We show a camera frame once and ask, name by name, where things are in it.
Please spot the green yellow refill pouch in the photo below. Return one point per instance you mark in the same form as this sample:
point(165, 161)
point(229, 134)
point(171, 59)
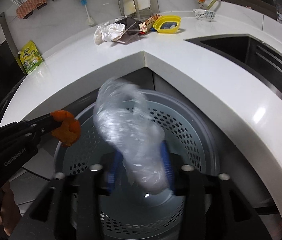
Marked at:
point(30, 57)

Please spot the orange peel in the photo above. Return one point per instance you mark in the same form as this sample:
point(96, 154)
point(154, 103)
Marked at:
point(70, 130)

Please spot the white tissue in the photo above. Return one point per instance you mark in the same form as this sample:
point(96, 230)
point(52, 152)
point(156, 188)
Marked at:
point(108, 32)

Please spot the red snack wrapper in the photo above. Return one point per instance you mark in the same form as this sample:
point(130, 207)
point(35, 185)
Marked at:
point(147, 25)

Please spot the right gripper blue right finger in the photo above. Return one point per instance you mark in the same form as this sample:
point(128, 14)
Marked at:
point(166, 159)

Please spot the grey perforated trash bin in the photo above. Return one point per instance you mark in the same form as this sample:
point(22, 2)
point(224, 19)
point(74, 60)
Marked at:
point(141, 204)

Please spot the patterned ceramic bowl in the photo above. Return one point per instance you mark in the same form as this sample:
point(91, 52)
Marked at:
point(204, 15)

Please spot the person left hand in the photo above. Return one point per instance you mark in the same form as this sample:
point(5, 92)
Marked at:
point(9, 212)

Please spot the pink paper sheet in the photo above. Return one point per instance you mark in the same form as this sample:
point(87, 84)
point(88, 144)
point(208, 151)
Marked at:
point(126, 38)

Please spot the black bag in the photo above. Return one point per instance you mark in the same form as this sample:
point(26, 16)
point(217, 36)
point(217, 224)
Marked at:
point(131, 25)

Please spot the white bottle brush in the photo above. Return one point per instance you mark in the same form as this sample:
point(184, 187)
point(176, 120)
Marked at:
point(89, 21)

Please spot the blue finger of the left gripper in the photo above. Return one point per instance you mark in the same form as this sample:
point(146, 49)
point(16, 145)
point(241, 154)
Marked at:
point(42, 125)

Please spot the black kitchen sink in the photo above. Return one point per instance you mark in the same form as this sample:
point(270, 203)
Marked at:
point(255, 56)

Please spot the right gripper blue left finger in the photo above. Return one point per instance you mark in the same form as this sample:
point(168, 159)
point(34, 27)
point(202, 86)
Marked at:
point(114, 160)

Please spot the orange zigzag cloth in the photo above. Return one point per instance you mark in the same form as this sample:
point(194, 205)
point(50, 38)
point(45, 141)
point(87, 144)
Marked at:
point(26, 9)

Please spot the clear plastic bag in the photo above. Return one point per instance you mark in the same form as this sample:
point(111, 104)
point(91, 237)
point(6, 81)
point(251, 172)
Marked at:
point(121, 117)

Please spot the yellow plastic container lid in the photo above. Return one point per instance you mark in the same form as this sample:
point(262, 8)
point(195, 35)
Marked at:
point(167, 24)

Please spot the metal cutting board stand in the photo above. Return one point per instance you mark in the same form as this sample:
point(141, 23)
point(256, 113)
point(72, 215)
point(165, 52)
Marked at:
point(138, 9)

